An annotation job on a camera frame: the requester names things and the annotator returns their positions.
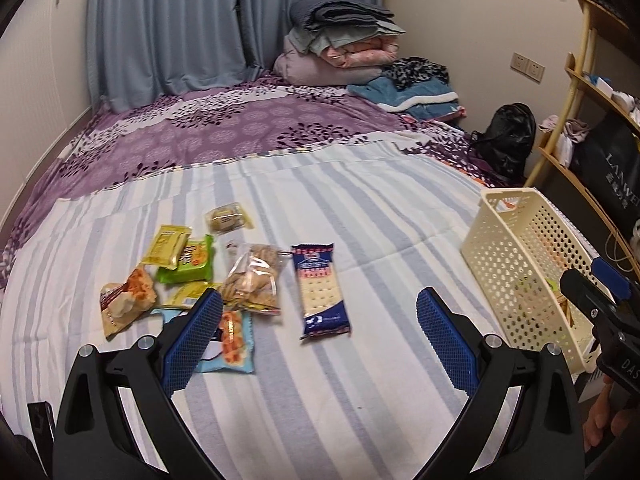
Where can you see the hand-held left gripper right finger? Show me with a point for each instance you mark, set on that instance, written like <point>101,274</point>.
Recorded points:
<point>445,340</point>

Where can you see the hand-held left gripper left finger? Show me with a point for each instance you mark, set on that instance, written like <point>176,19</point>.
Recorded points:
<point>192,345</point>

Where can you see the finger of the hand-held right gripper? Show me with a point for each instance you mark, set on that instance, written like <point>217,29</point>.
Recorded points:
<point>587,295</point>
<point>611,277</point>

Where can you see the light blue snack packet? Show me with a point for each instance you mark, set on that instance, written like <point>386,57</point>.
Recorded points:
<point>232,342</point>

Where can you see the yellow snack packet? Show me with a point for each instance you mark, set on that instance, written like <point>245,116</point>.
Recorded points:
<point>167,246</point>
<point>186,296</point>

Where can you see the cream perforated plastic basket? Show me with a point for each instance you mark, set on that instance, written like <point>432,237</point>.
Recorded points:
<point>525,265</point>

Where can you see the orange white bread packet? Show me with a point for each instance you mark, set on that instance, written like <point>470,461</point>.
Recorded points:
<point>125,302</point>

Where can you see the green snack packet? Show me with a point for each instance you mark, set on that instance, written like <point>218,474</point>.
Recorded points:
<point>199,260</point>

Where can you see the clear biscuit bag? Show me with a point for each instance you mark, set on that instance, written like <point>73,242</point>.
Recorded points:
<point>252,277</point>

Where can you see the clear round cake packet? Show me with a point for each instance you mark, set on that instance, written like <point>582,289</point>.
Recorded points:
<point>226,217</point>

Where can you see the blue cracker packet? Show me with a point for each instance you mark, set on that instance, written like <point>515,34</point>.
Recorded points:
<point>320,290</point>

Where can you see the person's right hand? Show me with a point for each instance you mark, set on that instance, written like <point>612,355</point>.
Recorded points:
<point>596,422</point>

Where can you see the black shopping bag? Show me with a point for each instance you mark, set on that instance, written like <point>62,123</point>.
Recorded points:
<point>612,165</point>

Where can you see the striped blanket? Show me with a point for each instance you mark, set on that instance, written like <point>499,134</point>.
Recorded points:
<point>375,220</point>

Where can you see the pink clothes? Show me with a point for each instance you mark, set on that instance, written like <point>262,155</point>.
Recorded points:
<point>565,135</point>

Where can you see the black backpack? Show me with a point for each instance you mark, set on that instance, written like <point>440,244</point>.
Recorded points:
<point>505,140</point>

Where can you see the white shoe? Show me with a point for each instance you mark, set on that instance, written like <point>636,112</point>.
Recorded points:
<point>626,101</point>

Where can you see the white box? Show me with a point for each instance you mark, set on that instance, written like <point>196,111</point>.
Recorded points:
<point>600,82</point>

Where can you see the bamboo shelf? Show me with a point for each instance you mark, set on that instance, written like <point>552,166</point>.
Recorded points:
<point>582,60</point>

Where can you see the purple floral bed sheet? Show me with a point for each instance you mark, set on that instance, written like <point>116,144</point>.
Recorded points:
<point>225,125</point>

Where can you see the blue fleece blanket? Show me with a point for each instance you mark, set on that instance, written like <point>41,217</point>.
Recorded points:
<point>405,96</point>

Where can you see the leopard print cloth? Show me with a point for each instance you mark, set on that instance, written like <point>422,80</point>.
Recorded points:
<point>417,72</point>

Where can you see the pink floral folded quilt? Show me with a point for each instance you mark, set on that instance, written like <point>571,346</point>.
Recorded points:
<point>362,54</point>

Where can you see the grey-blue curtain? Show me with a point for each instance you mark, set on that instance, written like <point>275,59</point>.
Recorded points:
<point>160,25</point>

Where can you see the dark grey folded blanket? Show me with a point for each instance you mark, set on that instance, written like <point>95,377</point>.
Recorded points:
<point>340,12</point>

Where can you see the beige wall socket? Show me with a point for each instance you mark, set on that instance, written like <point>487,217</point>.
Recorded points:
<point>535,71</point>
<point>520,62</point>

